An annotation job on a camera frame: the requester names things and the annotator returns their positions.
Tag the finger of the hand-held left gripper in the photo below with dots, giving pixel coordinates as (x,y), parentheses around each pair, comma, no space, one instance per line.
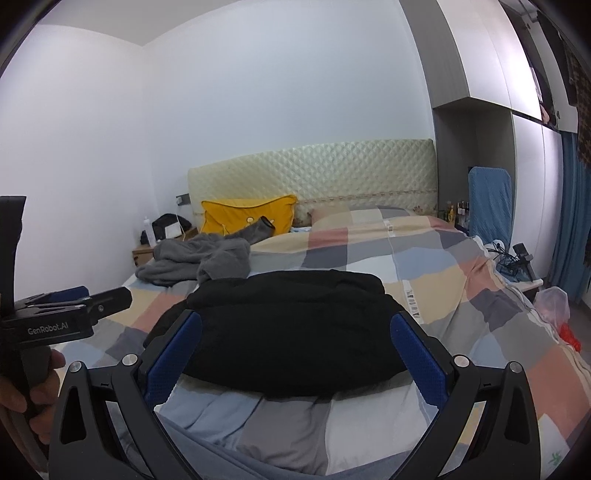
(111,302)
(69,293)

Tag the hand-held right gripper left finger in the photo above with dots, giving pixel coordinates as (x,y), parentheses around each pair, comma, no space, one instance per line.
(171,355)

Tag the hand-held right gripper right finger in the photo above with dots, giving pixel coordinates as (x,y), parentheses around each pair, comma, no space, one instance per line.
(418,355)

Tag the black down jacket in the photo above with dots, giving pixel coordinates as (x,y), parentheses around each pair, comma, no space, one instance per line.
(286,332)

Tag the hanging dark clothes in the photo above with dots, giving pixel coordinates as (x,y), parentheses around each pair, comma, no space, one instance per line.
(579,92)

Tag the person's left hand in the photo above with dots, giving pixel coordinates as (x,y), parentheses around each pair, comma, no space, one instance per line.
(46,397)

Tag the wooden nightstand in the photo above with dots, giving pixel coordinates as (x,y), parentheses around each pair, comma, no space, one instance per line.
(143,254)

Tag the patchwork checked duvet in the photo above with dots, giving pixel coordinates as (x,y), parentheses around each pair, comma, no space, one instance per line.
(461,286)

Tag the grey fleece garment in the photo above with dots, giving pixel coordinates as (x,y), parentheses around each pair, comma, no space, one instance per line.
(184,258)

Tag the black bag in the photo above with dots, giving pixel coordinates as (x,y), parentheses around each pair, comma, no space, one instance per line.
(164,226)

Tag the person's grey blue trousers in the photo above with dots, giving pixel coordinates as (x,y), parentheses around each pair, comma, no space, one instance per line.
(221,461)

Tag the clear plastic bag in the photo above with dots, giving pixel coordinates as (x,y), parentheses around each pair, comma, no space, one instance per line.
(551,304)

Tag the row of small bottles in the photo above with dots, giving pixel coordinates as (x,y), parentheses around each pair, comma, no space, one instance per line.
(457,213)

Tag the yellow pillow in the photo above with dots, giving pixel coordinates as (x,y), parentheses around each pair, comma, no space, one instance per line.
(231,214)

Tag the grey sock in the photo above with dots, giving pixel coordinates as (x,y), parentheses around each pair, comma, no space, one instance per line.
(254,230)

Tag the red bag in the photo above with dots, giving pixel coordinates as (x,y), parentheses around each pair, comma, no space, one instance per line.
(570,337)

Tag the blue towel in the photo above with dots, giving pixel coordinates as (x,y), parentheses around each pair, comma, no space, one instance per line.
(489,207)

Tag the pink pillow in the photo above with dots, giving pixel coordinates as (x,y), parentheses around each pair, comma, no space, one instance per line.
(328,214)

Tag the blue curtain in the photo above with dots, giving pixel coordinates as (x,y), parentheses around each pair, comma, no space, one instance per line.
(575,230)

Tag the grey white wardrobe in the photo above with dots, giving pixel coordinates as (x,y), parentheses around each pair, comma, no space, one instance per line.
(526,184)

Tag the cream quilted headboard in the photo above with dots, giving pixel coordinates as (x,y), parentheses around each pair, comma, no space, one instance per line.
(323,175)

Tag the wall socket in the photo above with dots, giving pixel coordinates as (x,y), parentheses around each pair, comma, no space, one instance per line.
(182,199)

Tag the black camera device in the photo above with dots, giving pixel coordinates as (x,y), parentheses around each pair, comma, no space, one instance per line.
(524,256)

